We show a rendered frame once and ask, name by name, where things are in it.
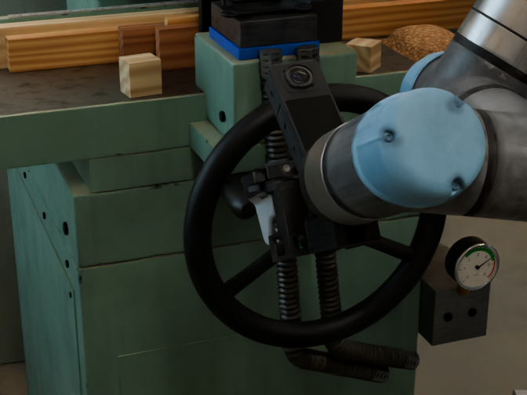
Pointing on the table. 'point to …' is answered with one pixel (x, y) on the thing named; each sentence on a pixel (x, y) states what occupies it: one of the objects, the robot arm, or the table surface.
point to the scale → (101, 9)
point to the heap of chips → (419, 41)
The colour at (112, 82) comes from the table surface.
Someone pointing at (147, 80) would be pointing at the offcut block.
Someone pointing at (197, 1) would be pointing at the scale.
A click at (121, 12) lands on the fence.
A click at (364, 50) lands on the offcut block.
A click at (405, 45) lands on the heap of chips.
